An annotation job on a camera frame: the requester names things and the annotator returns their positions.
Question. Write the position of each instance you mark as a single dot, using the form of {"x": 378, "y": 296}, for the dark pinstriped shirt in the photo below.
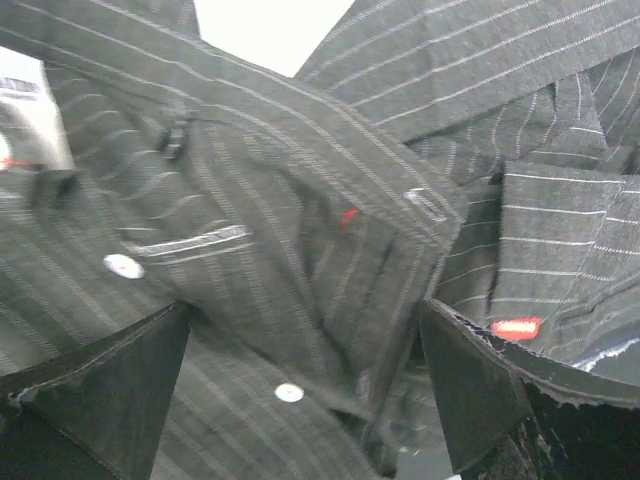
{"x": 483, "y": 154}

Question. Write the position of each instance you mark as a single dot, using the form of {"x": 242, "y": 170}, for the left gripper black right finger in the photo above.
{"x": 508, "y": 413}

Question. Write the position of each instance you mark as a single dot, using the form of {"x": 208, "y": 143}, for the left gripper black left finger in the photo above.
{"x": 97, "y": 412}

